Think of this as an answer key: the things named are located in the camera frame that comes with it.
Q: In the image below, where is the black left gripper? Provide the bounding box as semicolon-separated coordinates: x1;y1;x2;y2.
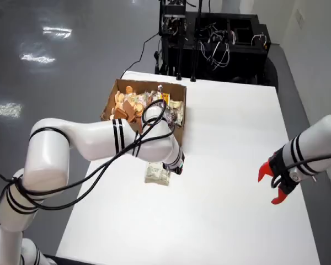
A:
162;153;186;176

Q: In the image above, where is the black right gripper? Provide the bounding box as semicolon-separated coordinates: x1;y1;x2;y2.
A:
258;150;301;205

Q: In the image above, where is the white green snack pack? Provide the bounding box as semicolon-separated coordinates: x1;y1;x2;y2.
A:
144;162;172;185
169;99;185;111

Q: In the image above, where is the speckled chocolate round cookie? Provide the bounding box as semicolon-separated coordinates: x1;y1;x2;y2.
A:
165;110;180;126

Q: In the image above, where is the brown rectangular biscuit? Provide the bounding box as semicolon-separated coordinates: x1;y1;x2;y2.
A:
122;99;137;123

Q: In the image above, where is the brown cardboard box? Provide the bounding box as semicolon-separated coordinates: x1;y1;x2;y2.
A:
100;78;188;146

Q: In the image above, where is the black stand pole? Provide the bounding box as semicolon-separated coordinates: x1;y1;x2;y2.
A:
189;0;204;82
175;16;183;81

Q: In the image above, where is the black equipment cart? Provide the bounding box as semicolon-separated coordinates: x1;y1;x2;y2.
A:
154;10;279;86

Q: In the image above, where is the black device on stand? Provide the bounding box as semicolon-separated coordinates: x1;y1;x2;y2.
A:
163;0;187;18

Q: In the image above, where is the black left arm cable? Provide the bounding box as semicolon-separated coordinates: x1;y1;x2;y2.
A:
0;99;169;210

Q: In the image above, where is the black floor cable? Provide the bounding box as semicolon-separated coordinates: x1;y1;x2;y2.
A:
120;31;159;80

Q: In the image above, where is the white wire bundle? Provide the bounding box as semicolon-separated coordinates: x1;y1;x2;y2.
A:
199;40;230;68

